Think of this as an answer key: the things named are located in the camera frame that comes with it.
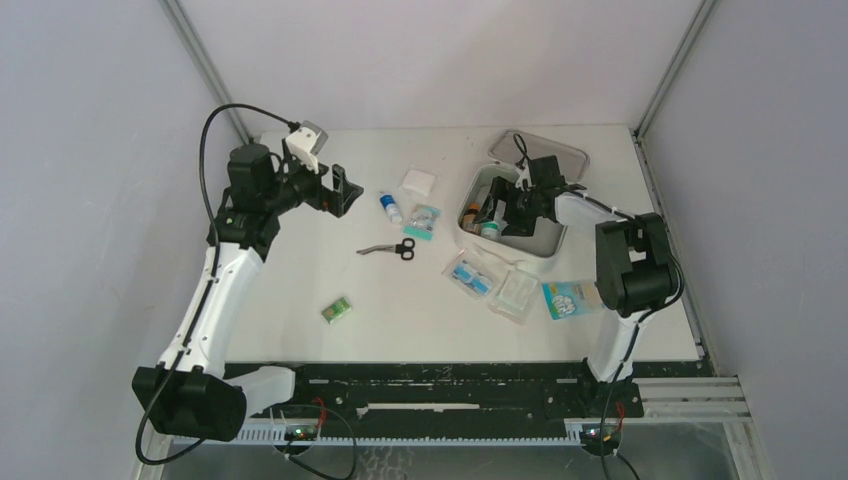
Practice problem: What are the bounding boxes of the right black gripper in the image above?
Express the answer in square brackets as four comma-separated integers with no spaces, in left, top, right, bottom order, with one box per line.
[475,176,542,237]

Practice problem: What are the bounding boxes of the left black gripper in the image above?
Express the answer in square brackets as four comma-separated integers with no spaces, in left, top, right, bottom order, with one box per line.
[263,150,361,218]

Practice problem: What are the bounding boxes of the white bottle green label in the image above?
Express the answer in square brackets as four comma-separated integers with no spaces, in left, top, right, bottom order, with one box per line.
[479,221,500,242]

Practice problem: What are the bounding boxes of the brown bottle orange cap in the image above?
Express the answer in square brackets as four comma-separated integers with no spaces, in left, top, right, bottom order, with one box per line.
[459,202,480,235]

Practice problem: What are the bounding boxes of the blue white bandage roll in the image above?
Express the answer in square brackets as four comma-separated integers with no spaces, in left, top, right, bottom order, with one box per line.
[378,191,403,225]

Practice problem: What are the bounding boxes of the grey plastic medicine box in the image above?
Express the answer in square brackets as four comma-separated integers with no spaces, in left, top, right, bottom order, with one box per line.
[453,163,567,274]

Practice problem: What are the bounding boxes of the white gauze packet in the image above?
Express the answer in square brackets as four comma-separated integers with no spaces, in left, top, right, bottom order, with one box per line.
[400,168,438,197]

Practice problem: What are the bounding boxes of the small green box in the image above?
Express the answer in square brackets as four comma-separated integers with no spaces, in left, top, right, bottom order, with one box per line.
[321,296,353,325]

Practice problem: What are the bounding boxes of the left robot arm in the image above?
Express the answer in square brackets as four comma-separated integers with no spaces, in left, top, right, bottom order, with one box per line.
[132,144,364,442]

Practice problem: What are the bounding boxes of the blue items zip bag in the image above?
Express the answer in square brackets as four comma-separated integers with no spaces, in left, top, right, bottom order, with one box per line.
[442,249,498,300]

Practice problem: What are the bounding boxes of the clear plastic swab pack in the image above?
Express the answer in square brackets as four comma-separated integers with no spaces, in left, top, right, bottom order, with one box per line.
[487,269,540,325]

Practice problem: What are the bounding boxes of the grey box lid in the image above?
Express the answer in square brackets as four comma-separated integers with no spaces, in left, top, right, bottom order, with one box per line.
[488,129,590,183]

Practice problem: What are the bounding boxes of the teal bagged bandage pack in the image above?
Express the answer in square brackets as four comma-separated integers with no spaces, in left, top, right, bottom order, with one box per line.
[402,204,441,241]

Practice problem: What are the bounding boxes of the blue cotton ball pack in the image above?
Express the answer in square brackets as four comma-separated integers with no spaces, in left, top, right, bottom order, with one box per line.
[541,280,605,321]

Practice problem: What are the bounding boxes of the right circuit board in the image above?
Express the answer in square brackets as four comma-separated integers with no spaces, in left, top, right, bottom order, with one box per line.
[580,425,622,444]

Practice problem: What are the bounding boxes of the circuit board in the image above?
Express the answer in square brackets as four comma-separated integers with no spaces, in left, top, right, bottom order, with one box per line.
[284,426,320,443]
[580,425,622,444]

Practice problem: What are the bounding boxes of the left circuit board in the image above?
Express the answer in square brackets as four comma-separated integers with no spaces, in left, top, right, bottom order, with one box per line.
[284,426,320,443]

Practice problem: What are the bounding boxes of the black handled medical scissors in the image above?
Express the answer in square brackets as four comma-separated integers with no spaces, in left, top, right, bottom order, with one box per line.
[356,237,416,261]

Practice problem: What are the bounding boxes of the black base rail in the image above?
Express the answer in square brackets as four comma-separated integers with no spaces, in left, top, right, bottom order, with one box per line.
[256,362,645,440]

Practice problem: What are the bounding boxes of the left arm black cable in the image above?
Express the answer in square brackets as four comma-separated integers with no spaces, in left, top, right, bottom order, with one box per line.
[134,102,301,467]

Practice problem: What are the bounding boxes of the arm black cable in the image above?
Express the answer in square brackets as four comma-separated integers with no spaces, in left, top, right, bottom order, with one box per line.
[134,102,301,467]
[511,132,684,480]

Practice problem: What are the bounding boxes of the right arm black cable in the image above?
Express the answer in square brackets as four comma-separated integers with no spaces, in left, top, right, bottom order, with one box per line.
[511,132,684,480]

